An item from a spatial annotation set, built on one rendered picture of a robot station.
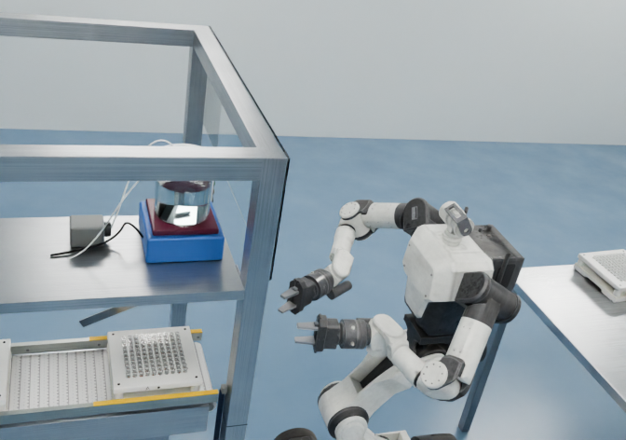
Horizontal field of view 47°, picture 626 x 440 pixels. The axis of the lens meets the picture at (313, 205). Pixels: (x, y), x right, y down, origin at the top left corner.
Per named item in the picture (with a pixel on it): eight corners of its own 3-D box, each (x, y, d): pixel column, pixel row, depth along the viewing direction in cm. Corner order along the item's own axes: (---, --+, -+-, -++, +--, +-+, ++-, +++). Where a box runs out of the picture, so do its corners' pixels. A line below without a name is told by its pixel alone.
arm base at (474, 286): (482, 320, 218) (502, 288, 219) (507, 335, 206) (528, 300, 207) (446, 296, 213) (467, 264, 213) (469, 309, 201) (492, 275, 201)
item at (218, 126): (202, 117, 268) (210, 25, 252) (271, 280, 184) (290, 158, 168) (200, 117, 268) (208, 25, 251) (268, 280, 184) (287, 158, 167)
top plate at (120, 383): (113, 394, 198) (113, 389, 197) (106, 336, 218) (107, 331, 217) (202, 385, 206) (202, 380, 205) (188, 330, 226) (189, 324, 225)
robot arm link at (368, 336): (353, 360, 218) (389, 360, 220) (360, 331, 213) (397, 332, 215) (346, 336, 227) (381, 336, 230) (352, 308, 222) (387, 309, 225)
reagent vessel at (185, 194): (205, 199, 202) (210, 137, 193) (215, 227, 190) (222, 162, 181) (149, 199, 197) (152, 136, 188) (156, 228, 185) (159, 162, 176)
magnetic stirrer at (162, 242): (208, 219, 210) (210, 192, 206) (223, 260, 193) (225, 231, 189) (137, 221, 204) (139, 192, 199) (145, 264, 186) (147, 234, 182)
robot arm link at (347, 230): (324, 246, 251) (336, 208, 264) (338, 266, 256) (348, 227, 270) (351, 240, 246) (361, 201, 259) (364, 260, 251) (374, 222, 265)
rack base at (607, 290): (618, 262, 310) (619, 257, 309) (660, 296, 291) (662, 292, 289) (573, 267, 300) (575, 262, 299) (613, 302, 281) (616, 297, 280)
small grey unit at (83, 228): (109, 232, 196) (110, 213, 193) (111, 247, 190) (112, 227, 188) (69, 234, 193) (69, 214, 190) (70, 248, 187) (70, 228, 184)
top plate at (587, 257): (621, 253, 308) (623, 248, 307) (665, 286, 288) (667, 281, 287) (577, 256, 298) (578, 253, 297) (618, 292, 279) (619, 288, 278)
